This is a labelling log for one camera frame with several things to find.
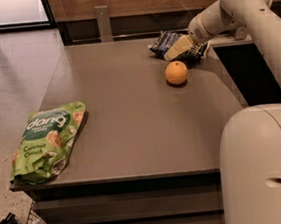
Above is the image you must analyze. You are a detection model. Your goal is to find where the metal rail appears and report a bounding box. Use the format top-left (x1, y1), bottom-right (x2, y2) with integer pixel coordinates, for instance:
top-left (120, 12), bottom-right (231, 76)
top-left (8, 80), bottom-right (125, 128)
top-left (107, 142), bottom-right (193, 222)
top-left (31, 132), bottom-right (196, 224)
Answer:
top-left (71, 27), bottom-right (191, 46)

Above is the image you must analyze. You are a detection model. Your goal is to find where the grey drawer cabinet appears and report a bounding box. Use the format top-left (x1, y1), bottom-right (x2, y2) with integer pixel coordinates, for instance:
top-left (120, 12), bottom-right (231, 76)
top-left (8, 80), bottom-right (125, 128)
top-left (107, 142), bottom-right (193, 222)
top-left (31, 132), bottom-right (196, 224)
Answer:
top-left (0, 30), bottom-right (259, 224)

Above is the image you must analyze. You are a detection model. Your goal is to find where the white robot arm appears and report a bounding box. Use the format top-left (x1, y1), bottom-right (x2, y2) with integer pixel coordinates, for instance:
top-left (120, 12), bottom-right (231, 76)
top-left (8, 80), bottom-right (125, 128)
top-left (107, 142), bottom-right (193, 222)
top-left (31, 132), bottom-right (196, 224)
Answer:
top-left (187, 0), bottom-right (281, 224)

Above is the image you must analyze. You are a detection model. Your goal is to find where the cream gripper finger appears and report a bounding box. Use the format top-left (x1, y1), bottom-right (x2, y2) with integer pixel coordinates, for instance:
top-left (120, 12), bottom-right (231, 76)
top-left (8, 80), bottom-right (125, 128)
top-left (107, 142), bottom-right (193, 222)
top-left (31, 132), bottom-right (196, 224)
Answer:
top-left (164, 35), bottom-right (194, 61)

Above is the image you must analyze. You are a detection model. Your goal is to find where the blue chip bag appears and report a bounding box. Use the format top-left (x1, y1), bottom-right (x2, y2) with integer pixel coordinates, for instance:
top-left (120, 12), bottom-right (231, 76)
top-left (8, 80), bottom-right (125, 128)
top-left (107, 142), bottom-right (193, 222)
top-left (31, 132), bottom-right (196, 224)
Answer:
top-left (150, 31), bottom-right (207, 63)

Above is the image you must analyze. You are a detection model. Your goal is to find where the orange fruit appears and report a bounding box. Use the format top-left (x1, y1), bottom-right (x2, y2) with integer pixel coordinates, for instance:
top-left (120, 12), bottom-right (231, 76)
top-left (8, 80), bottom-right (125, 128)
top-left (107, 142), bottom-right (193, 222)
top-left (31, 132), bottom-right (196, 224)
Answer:
top-left (166, 60), bottom-right (188, 85)

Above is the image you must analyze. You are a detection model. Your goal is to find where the green rice chip bag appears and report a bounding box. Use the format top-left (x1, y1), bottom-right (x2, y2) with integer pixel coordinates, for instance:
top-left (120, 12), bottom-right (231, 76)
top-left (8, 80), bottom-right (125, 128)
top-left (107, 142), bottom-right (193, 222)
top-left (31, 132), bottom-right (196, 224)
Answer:
top-left (10, 101), bottom-right (86, 185)

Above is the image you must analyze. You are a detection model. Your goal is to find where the left grey metal bracket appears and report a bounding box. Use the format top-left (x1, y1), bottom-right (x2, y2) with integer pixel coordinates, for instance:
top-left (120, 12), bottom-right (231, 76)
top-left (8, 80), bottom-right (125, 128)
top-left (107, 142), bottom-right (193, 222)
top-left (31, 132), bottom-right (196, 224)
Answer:
top-left (94, 5), bottom-right (113, 42)

